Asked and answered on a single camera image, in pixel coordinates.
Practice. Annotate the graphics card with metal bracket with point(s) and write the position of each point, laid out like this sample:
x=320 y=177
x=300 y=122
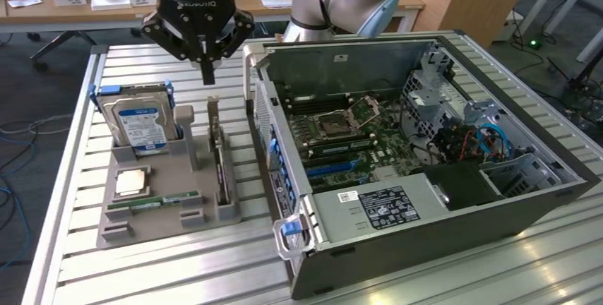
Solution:
x=220 y=164

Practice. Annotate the wooden office desk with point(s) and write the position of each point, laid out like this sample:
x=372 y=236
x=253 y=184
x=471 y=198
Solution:
x=71 y=13
x=244 y=5

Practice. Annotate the black chair base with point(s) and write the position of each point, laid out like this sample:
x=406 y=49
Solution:
x=56 y=46

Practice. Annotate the hard disk with blue rails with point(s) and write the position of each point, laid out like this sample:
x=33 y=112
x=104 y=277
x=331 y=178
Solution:
x=136 y=125

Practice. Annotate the white card with red print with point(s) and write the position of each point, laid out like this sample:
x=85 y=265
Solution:
x=23 y=3

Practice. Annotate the CPU socket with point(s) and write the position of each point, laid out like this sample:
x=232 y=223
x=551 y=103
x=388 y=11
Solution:
x=335 y=125

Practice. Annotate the metal socket cover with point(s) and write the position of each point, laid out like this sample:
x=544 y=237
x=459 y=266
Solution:
x=364 y=109

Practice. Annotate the green RAM stick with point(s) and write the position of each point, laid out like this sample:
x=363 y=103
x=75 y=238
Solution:
x=339 y=147
x=155 y=201

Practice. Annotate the grey parts rack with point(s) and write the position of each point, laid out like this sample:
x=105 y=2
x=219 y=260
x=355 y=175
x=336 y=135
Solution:
x=164 y=181

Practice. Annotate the silver CPU chip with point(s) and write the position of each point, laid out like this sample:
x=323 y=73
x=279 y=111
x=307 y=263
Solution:
x=131 y=182

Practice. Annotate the blue expansion slot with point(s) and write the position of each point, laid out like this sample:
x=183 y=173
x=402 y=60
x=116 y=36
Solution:
x=329 y=170

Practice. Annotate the green motherboard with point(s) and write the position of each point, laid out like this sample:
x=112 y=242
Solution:
x=391 y=142

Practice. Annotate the silver metal drive cage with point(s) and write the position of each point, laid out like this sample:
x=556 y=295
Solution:
x=424 y=107

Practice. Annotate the wooden cabinet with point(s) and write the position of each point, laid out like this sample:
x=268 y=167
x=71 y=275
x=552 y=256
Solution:
x=471 y=1

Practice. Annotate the silver chipset heatsink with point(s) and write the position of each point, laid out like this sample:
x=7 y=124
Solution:
x=388 y=174

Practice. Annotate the blue case release latch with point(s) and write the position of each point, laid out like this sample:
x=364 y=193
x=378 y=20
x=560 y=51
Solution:
x=289 y=229

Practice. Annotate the grey power supply unit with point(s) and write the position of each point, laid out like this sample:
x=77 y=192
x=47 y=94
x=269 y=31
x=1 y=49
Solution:
x=339 y=220

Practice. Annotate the small white box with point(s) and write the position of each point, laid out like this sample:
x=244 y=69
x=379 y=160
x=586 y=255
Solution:
x=514 y=26

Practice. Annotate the device with green light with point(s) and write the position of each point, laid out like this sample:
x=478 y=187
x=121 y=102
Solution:
x=534 y=43

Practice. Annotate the open black PC case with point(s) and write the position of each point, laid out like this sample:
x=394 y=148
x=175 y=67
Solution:
x=424 y=248

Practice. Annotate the silver disk bay bracket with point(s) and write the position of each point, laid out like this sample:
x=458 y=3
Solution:
x=527 y=174

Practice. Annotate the white table frame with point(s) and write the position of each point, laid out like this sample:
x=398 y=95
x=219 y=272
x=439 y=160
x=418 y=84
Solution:
x=591 y=45

